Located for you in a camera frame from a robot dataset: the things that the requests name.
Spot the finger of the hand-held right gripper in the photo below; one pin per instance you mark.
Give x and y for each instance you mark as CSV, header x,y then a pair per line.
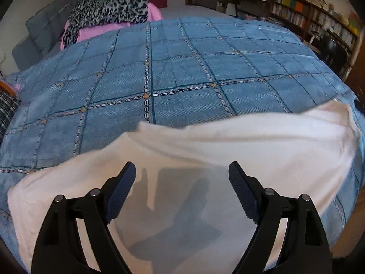
x,y
357,104

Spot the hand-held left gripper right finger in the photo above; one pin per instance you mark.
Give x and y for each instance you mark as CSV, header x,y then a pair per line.
x,y
242,191

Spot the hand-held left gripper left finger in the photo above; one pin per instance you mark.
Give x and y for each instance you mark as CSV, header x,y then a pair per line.
x,y
121,191

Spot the white pants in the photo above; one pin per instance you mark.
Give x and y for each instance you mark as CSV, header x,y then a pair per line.
x,y
228,148

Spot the black metal chair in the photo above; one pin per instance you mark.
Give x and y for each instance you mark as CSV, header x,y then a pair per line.
x,y
328,45

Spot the colourful stacked boxes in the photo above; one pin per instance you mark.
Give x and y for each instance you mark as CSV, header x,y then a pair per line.
x,y
354,21

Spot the wooden bookshelf with books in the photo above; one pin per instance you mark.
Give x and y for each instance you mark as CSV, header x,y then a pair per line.
x,y
293,14

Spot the plaid pillow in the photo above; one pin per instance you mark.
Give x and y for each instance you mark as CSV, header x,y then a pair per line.
x,y
7,111

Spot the blue checked blanket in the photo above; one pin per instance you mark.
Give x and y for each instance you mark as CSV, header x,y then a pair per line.
x,y
185,62

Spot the pink quilt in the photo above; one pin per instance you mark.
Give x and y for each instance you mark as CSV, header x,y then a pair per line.
x,y
97,30

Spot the grey padded headboard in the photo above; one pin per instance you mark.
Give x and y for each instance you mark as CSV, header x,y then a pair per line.
x,y
37,34

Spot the leopard print cloth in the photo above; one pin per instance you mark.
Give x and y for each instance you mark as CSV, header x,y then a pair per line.
x,y
108,7

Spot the white bed sheet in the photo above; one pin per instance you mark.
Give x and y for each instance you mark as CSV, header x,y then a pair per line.
x,y
188,11

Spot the orange wooden bed rail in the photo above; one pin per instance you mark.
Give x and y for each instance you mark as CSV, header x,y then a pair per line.
x,y
5,87

